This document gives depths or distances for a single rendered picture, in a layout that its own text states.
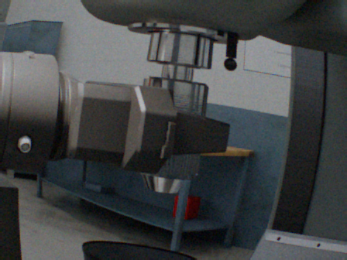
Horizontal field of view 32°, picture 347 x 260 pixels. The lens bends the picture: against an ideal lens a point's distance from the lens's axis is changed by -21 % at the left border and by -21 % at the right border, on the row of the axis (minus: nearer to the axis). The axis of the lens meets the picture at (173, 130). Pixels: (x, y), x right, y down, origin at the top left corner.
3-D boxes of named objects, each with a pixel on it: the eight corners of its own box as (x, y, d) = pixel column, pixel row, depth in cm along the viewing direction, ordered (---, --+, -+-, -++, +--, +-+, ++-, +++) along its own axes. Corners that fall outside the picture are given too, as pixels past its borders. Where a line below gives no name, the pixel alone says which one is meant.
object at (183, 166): (118, 168, 53) (128, 87, 52) (161, 169, 56) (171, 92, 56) (166, 180, 49) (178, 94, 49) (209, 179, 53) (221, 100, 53)
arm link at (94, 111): (187, 63, 45) (29, 46, 39) (165, 213, 46) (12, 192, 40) (105, 59, 56) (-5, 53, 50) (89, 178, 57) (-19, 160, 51)
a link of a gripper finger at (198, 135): (219, 159, 52) (142, 152, 49) (226, 114, 52) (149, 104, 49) (231, 162, 51) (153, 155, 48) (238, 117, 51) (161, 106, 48)
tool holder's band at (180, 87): (128, 87, 52) (131, 74, 52) (171, 92, 56) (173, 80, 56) (178, 94, 49) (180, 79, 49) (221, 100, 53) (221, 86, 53)
